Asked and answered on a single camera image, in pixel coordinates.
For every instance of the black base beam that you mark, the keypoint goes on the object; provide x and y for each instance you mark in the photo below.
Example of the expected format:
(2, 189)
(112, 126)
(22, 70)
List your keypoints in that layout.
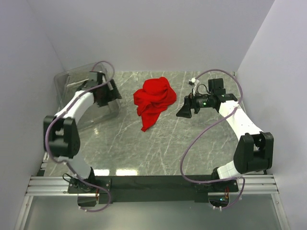
(161, 188)

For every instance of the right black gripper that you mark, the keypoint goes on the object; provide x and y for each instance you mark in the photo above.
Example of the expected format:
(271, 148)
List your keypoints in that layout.
(185, 111)

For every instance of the red t shirt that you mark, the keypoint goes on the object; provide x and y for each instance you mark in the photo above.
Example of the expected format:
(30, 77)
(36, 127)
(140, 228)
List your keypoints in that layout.
(152, 99)

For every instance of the clear plastic bin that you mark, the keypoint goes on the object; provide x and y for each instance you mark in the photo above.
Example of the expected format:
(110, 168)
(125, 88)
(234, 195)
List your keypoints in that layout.
(76, 98)

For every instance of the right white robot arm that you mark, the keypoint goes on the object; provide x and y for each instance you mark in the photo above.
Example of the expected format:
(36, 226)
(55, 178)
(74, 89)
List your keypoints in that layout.
(254, 151)

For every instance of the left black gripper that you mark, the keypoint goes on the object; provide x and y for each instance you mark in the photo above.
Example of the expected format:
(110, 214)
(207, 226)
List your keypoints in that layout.
(112, 94)

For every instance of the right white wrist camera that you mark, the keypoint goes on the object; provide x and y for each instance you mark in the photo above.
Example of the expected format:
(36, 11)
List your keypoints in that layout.
(194, 83)

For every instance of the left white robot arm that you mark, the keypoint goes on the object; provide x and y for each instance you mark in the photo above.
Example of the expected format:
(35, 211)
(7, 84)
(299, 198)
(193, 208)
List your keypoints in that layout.
(61, 136)

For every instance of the aluminium rail frame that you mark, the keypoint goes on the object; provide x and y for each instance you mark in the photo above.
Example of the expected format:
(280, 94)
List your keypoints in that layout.
(56, 186)

